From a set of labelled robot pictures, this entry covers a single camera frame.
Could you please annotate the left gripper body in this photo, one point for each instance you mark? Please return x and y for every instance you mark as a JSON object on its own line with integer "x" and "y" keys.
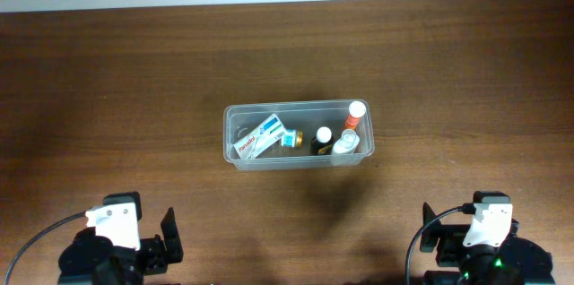
{"x": 158, "y": 246}

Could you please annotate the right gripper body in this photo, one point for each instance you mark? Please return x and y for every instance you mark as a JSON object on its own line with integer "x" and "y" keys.
{"x": 447, "y": 238}

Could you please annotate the white sanitizer bottle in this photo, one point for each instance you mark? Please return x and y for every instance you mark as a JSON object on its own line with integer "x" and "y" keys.
{"x": 347, "y": 143}

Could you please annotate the dark brown syrup bottle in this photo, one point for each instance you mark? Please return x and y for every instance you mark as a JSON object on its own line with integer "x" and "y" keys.
{"x": 323, "y": 142}

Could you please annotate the orange tube white cap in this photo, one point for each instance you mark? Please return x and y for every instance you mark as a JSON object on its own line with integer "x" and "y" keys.
{"x": 356, "y": 111}

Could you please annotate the white Panadol box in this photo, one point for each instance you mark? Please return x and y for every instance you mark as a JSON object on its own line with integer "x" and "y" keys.
{"x": 261, "y": 138}

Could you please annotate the small jar gold lid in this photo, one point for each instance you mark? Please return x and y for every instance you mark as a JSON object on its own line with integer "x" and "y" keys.
{"x": 292, "y": 138}

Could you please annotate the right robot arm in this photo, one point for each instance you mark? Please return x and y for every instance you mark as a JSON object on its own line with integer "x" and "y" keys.
{"x": 518, "y": 261}

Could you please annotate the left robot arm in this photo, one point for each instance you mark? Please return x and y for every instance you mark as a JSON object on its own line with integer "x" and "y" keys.
{"x": 110, "y": 250}

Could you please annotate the clear plastic container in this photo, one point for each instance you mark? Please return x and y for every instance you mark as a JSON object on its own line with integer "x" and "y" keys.
{"x": 302, "y": 116}

